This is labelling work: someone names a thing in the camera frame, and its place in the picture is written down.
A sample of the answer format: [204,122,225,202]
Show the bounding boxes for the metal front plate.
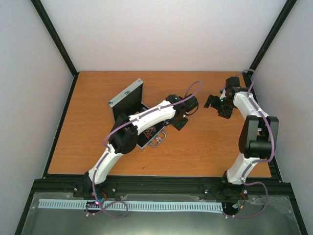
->
[16,193,306,235]

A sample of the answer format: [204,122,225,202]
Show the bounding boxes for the right black frame post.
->
[246,0,298,76]

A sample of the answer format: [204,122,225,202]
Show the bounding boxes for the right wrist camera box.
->
[225,76,240,90]

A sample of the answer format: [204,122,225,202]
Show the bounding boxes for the white slotted cable duct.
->
[38,199,223,213]

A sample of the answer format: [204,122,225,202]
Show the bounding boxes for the left black frame post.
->
[31,0,78,77]

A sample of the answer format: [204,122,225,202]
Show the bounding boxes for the left black side rail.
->
[42,72,79,179]

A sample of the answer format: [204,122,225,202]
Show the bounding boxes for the black side rail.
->
[42,72,79,179]
[243,70,289,182]

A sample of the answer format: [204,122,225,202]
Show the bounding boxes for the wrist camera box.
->
[225,76,240,90]
[184,95,199,116]

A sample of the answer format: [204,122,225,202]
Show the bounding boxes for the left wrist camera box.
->
[184,95,199,116]

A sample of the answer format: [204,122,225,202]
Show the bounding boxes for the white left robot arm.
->
[84,94,193,197]

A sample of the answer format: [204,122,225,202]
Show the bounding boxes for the black red triangular button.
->
[143,127,155,139]

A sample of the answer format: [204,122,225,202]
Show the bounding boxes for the green lit circuit board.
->
[87,188,108,209]

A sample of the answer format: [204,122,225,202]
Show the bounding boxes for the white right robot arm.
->
[204,86,279,194]

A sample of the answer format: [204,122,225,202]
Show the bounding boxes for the black frame post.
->
[246,0,298,76]
[31,0,78,77]

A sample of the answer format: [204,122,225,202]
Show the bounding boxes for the aluminium poker case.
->
[108,78,166,150]

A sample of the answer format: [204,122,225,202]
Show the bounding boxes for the right black side rail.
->
[243,70,289,182]

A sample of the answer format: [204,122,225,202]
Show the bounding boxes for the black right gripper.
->
[204,95,235,119]

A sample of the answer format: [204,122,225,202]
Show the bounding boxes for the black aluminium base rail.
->
[31,174,293,201]

